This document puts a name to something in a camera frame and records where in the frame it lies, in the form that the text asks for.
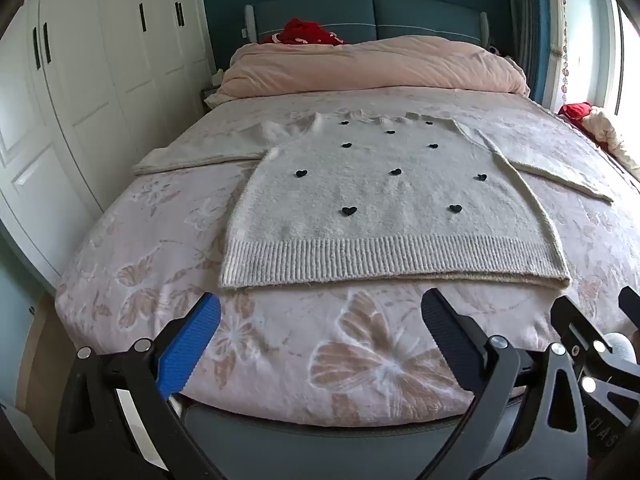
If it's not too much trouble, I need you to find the cream cloth by window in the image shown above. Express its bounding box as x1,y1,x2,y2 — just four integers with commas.
582,106,640,173

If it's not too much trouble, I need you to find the pink duvet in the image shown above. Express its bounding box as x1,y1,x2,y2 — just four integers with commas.
205,35,532,108

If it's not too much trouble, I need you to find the dark grey curtain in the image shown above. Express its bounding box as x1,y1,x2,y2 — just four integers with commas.
502,0,540,101

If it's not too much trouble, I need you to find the red cloth by headboard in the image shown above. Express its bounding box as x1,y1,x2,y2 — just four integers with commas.
259,17,351,46

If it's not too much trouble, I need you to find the bead string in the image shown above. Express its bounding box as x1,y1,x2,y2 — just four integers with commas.
552,0,573,111

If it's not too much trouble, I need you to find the white wardrobe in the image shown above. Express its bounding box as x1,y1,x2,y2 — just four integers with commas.
0,0,218,296

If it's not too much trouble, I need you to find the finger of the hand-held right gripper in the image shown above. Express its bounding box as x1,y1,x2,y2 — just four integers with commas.
550,296,617,361
618,286,640,322

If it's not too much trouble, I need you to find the red cloth by window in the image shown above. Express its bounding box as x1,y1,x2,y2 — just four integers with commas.
557,101,594,123

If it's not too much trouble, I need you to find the cream sweater with black hearts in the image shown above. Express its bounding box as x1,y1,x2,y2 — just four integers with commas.
132,110,615,292

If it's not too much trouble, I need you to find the bright window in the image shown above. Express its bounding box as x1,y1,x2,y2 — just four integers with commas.
565,0,640,126

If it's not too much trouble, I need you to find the teal padded headboard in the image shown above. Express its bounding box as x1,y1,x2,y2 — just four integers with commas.
244,0,490,53

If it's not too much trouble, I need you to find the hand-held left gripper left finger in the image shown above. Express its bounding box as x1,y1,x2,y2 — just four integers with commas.
55,291,222,480

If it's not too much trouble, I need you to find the pink butterfly print blanket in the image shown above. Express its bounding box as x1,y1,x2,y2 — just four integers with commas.
55,87,640,428

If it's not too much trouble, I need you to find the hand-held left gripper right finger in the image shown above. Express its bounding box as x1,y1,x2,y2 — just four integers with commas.
421,287,594,480

